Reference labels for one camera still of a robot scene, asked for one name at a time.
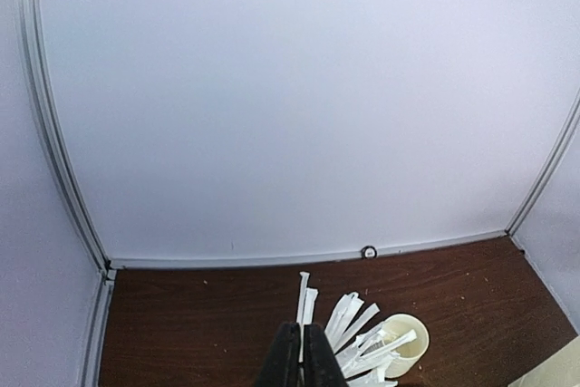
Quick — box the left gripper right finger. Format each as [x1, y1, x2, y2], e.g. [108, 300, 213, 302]
[303, 324, 346, 387]

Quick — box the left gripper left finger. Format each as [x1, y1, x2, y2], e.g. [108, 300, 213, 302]
[254, 323, 301, 387]

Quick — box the single white straw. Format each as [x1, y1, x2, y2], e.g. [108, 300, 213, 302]
[296, 271, 314, 341]

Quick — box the cream paper bag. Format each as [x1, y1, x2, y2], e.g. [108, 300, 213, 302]
[508, 336, 580, 387]

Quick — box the wrapped white straws bundle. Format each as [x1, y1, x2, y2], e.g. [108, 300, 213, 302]
[324, 292, 416, 386]

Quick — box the cream ceramic mug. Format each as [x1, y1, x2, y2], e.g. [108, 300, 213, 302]
[382, 314, 430, 379]

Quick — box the black wall grommet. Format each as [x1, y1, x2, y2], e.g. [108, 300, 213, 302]
[361, 246, 378, 259]

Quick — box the right corner metal post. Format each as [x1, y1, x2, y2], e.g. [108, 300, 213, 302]
[505, 92, 579, 237]

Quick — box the corner metal post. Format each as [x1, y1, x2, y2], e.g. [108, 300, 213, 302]
[14, 0, 116, 386]
[505, 92, 579, 237]

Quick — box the left corner metal post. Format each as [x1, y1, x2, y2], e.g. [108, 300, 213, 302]
[14, 0, 116, 386]

